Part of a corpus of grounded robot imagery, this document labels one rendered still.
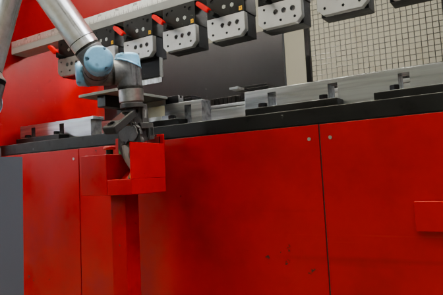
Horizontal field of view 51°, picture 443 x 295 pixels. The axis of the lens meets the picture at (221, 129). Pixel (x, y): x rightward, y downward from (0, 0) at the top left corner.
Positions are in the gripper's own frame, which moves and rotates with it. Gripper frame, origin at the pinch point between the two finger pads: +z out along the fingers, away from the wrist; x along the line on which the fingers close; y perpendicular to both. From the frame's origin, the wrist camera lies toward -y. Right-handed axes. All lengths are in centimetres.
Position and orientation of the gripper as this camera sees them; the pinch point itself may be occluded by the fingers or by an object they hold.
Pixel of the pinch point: (132, 169)
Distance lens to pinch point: 143.0
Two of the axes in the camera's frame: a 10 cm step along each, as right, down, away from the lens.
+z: 0.9, 10.0, -0.2
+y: 5.0, -0.3, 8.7
